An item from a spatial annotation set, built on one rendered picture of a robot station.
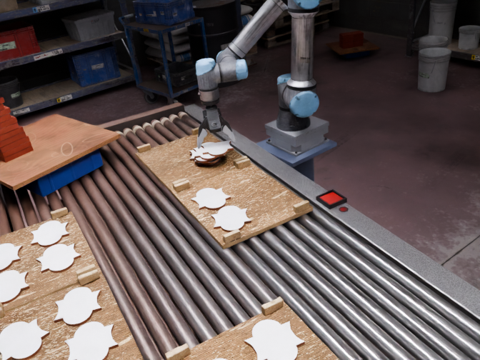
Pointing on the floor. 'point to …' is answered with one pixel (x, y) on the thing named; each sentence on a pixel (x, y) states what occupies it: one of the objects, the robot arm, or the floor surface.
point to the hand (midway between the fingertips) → (216, 147)
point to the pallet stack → (276, 30)
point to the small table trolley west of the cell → (151, 94)
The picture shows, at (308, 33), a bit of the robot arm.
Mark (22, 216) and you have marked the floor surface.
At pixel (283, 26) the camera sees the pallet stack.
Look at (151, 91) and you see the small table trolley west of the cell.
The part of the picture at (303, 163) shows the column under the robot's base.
